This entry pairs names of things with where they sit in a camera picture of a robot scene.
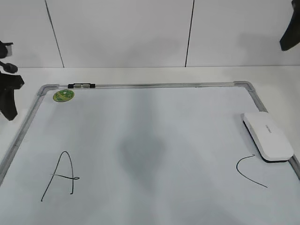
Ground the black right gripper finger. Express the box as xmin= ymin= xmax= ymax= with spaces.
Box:
xmin=279 ymin=0 xmax=300 ymax=51

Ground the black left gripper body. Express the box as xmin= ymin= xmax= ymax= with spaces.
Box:
xmin=0 ymin=41 xmax=24 ymax=91

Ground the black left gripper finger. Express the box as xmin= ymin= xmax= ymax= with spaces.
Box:
xmin=0 ymin=88 xmax=18 ymax=121

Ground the white whiteboard eraser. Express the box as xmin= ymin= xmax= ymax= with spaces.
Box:
xmin=242 ymin=112 xmax=294 ymax=163

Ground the green round magnet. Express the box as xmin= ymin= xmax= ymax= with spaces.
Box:
xmin=53 ymin=90 xmax=75 ymax=103

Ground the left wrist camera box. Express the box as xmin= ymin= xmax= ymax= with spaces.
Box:
xmin=4 ymin=42 xmax=13 ymax=57

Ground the white whiteboard with aluminium frame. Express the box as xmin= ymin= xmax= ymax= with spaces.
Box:
xmin=0 ymin=82 xmax=300 ymax=225

